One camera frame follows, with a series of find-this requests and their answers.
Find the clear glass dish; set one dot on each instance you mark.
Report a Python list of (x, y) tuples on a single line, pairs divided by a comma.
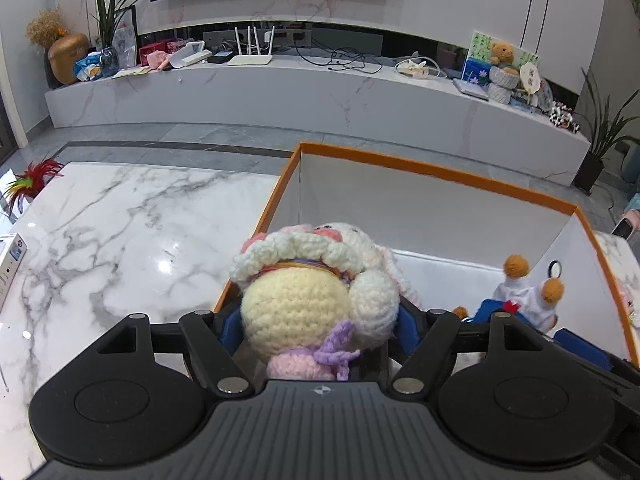
[(546, 96)]

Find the black set-top box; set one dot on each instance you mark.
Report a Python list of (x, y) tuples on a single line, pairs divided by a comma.
[(220, 57)]

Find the red box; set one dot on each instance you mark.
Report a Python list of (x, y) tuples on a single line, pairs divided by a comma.
[(150, 50)]

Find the pink plush item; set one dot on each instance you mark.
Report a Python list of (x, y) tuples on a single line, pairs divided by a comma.
[(157, 60)]

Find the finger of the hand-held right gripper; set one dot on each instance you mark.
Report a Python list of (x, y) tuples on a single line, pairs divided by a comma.
[(582, 347)]

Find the blue snack packet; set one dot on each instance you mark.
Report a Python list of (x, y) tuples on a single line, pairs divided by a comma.
[(89, 67)]

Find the sheet of paper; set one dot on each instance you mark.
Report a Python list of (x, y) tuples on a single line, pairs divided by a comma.
[(130, 72)]

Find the white marble TV cabinet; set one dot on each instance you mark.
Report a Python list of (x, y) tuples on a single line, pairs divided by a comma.
[(300, 95)]

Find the brown teddy bear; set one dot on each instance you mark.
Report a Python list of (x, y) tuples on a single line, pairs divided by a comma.
[(501, 54)]

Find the red and green feather toy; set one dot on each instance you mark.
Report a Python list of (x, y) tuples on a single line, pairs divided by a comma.
[(35, 175)]

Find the golden vase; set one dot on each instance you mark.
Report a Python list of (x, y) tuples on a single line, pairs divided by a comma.
[(67, 57)]

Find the white carton box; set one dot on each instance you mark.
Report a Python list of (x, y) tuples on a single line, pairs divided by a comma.
[(11, 265)]

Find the grey notebook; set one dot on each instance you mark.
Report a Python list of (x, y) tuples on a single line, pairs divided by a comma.
[(470, 89)]

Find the white wifi router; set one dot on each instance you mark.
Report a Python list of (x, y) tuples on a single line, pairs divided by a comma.
[(250, 59)]

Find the round white hand fan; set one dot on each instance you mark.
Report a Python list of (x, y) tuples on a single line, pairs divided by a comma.
[(529, 77)]

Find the green and blue painting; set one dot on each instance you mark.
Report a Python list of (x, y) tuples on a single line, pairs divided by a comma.
[(477, 60)]

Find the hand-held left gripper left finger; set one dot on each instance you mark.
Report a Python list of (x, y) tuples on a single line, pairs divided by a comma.
[(227, 331)]

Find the orange cardboard box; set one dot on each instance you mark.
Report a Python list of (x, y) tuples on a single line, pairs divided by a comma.
[(425, 210)]

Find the white plastic device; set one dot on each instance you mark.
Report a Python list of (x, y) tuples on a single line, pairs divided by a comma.
[(190, 55)]

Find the cow print plush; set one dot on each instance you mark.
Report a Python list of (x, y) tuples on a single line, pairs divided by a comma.
[(562, 117)]

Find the blue and white plush toy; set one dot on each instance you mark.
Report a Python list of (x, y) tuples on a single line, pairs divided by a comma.
[(522, 296)]

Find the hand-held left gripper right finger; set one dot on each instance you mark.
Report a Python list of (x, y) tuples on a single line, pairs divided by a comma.
[(411, 332)]

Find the dried yellow flowers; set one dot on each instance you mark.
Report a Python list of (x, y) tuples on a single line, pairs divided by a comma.
[(45, 27)]

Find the black smartphone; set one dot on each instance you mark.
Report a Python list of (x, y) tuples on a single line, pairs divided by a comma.
[(622, 229)]

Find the grey woven basket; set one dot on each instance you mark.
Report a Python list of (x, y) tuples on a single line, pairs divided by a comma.
[(500, 95), (504, 77)]

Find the black picture frame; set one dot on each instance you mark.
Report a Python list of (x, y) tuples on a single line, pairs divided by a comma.
[(125, 40)]

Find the green plant in glass vase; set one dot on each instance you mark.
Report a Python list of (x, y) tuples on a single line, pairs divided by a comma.
[(107, 20)]

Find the cream crochet doll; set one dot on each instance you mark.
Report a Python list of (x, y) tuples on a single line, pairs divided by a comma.
[(295, 310)]

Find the potted plant in black pot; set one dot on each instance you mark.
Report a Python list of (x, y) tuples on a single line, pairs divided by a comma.
[(597, 130)]

